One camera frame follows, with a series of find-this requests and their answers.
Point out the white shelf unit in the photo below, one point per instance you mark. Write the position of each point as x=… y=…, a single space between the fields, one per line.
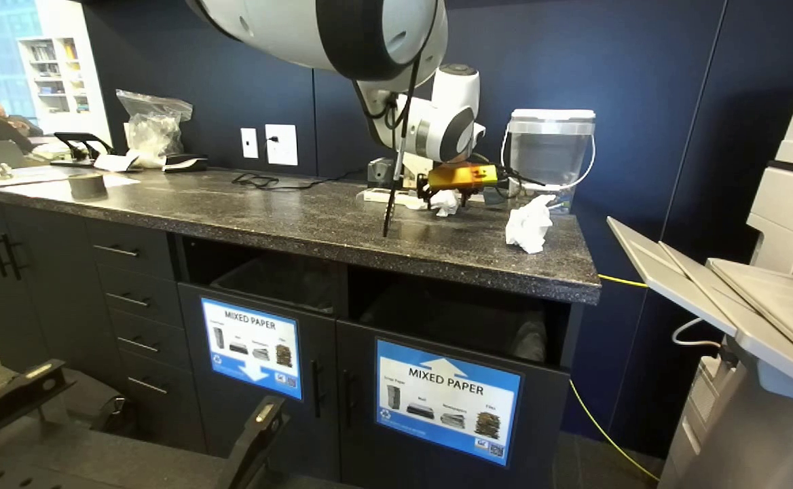
x=54 y=76

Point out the blue sign arrow pointing down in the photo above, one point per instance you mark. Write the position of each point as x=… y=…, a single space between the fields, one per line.
x=250 y=349

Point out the tape roll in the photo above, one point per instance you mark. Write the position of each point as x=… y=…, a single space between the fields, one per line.
x=89 y=183

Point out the black cabinet with stone counter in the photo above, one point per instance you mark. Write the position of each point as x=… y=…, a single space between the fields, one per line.
x=54 y=272

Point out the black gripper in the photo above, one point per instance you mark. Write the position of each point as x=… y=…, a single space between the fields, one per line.
x=472 y=191

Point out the black rubbish bin clear liner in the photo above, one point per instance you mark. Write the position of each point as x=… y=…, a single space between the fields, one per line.
x=469 y=322

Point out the white paper stack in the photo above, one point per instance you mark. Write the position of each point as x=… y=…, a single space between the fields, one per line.
x=117 y=164

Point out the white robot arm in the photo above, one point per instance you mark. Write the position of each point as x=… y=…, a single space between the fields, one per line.
x=278 y=27

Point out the small white wall plate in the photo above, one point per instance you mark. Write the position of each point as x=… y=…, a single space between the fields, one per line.
x=250 y=141

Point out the white office printer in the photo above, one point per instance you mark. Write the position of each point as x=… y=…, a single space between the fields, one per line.
x=779 y=227

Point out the metallic wrist camera bar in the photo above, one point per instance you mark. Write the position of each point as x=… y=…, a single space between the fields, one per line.
x=465 y=175

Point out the clear plastic bag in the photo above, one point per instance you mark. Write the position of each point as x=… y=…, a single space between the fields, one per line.
x=154 y=126

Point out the large white wall outlet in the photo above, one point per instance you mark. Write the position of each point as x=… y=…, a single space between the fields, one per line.
x=282 y=144

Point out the black and white desk item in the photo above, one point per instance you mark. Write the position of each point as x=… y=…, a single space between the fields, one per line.
x=184 y=164

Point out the blue sign arrow pointing up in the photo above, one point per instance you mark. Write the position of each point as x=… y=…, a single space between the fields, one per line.
x=450 y=403

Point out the clear plastic bucket with lid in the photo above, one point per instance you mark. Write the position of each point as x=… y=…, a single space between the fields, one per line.
x=551 y=153

